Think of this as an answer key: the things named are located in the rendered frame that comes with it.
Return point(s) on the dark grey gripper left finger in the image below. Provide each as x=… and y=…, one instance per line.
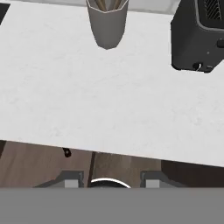
x=71, y=178

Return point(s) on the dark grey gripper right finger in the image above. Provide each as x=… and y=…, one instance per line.
x=152, y=178

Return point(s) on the black drawer knob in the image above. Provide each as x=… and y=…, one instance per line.
x=66, y=152

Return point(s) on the brown wooden drawer front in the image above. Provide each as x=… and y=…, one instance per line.
x=43, y=166

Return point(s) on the white round plate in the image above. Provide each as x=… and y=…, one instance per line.
x=110, y=183

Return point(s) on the brown wooden cupboard door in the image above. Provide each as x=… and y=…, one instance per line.
x=128, y=170

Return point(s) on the black toaster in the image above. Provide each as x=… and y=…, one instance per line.
x=198, y=35

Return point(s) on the grey utensil pot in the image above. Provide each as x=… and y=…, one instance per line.
x=107, y=26

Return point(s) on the wooden utensils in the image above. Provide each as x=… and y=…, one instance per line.
x=108, y=4

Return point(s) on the black hob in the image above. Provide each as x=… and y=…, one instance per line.
x=3, y=11

